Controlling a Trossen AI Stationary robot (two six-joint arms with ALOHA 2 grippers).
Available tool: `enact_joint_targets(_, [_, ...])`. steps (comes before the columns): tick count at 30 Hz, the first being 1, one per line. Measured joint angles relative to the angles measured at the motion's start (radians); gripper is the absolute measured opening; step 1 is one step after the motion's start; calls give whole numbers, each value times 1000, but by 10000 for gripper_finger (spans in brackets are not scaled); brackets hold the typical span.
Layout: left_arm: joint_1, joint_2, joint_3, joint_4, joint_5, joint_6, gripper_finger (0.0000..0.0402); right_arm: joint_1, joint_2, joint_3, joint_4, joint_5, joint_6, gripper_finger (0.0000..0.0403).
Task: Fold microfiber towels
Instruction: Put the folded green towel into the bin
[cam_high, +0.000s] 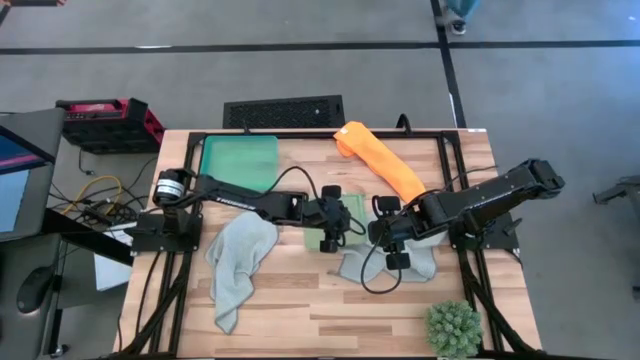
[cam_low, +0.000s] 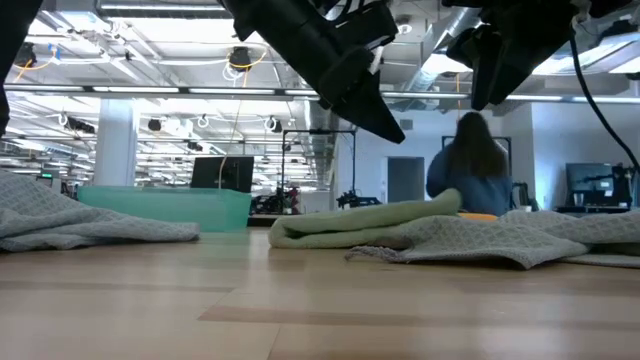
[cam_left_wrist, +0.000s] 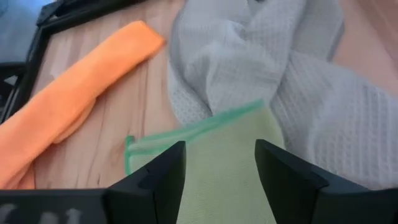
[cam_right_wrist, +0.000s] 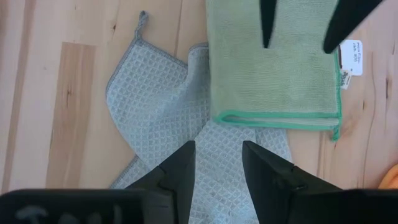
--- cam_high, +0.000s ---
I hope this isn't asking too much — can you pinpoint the desk monitor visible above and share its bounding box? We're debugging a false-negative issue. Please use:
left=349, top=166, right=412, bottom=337
left=0, top=107, right=67, bottom=244

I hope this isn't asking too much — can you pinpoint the white paper sheet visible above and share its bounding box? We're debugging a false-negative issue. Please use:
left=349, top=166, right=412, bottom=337
left=93, top=222, right=135, bottom=293

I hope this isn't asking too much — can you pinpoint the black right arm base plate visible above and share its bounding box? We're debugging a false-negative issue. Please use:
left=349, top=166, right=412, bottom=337
left=447, top=211, right=522, bottom=252

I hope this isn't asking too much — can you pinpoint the black toolbox power cable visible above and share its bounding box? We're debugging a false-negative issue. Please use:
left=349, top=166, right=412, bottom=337
left=76, top=148, right=97, bottom=177

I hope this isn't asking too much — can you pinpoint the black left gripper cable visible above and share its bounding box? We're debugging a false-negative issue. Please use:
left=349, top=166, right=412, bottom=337
left=269, top=165, right=322, bottom=202

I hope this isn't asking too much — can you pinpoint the yellow cable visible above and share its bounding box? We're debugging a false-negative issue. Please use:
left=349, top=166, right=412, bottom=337
left=61, top=174, right=124, bottom=216

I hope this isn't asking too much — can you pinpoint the orange microfiber towel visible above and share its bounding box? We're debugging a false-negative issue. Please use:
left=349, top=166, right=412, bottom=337
left=333, top=120, right=428, bottom=204

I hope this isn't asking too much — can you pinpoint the black perforated computer case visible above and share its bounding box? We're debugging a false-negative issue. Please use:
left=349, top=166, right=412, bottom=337
left=222, top=94, right=347, bottom=130

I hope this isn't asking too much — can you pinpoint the person's foot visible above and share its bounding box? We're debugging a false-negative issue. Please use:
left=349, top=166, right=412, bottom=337
left=432, top=0, right=482, bottom=37

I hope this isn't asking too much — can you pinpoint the black computer mouse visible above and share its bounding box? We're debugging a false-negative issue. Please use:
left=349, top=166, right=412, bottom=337
left=16, top=265, right=56, bottom=315

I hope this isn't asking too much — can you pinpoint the black side desk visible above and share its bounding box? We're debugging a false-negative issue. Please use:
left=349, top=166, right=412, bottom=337
left=0, top=207, right=135, bottom=360

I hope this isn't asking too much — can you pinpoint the red black toolbox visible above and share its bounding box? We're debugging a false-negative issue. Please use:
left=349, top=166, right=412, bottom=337
left=55, top=97, right=167, bottom=155

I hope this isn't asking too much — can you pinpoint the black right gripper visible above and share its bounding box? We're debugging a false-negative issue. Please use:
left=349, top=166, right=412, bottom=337
left=368, top=195, right=432, bottom=272

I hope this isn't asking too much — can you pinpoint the black aluminium table frame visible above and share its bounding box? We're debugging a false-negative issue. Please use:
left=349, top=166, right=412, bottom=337
left=115, top=128, right=545, bottom=360

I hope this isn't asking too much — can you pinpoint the green microfiber towel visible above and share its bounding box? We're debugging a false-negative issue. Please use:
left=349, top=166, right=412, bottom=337
left=303, top=193, right=370, bottom=252

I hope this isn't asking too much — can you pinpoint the green plastic bin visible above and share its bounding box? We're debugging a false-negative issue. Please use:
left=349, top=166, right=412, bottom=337
left=198, top=134, right=280, bottom=194

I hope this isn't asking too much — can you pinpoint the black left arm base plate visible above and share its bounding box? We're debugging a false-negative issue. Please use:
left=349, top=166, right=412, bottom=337
left=130, top=208, right=204, bottom=254

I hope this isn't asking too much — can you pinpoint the dark gray stand foot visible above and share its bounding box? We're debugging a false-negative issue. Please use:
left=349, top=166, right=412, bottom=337
left=591, top=174, right=640, bottom=206

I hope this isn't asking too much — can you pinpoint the gray microfiber towel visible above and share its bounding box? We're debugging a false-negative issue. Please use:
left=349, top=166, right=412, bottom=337
left=337, top=232, right=449, bottom=284
left=204, top=210, right=280, bottom=335

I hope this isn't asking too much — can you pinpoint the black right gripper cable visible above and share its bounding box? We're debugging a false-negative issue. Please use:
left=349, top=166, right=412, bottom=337
left=359, top=232, right=403, bottom=296

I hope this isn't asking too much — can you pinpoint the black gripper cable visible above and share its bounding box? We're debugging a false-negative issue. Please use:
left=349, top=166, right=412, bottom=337
left=269, top=165, right=322, bottom=202
left=359, top=232, right=403, bottom=296

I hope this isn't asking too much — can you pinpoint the green artificial plant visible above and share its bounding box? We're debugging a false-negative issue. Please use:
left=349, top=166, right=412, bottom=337
left=424, top=299, right=485, bottom=359

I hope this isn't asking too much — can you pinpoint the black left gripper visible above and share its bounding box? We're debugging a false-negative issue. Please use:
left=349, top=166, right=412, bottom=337
left=304, top=184, right=354, bottom=254

